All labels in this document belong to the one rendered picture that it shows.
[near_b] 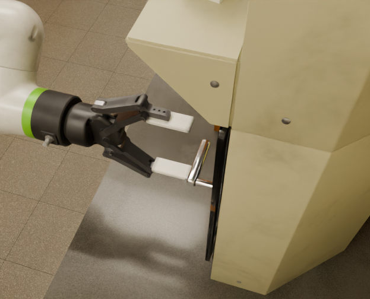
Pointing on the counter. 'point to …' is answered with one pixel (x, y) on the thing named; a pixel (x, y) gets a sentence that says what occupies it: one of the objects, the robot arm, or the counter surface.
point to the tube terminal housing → (301, 139)
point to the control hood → (194, 50)
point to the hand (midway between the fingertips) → (185, 149)
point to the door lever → (193, 178)
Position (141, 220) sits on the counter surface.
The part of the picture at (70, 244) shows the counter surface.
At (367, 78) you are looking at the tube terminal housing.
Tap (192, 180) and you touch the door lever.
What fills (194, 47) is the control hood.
